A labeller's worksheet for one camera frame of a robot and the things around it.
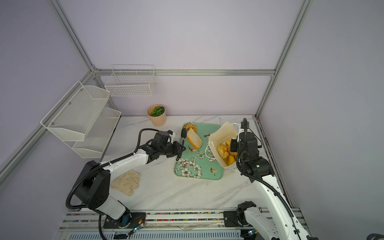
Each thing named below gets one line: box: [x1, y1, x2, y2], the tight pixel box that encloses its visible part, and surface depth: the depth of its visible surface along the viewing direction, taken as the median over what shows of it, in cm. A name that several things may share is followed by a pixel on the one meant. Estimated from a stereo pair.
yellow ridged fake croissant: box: [225, 139, 238, 166], surface depth 89 cm
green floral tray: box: [174, 122, 223, 180], surface depth 95 cm
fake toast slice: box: [186, 127, 203, 149], surface depth 103 cm
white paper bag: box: [208, 121, 240, 169], surface depth 88 cm
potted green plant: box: [147, 104, 166, 126], surface depth 112 cm
